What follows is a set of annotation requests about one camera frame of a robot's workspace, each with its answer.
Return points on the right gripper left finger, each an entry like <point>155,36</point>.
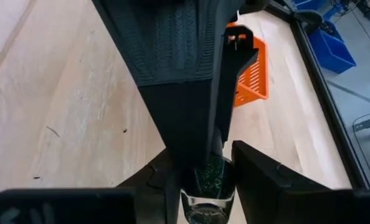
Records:
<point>94,207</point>

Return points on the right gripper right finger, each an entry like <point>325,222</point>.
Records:
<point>281,199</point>

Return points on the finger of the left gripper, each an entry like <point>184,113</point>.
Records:
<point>178,62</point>
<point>238,56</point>

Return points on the dark green glitter nail polish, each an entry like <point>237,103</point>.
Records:
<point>210,180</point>

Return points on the orange plastic basket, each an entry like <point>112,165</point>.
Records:
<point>253,81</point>

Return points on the blue plastic bin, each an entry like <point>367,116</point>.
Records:
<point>309,3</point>
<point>331,53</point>

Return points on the black table frame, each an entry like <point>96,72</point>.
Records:
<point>325,102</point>

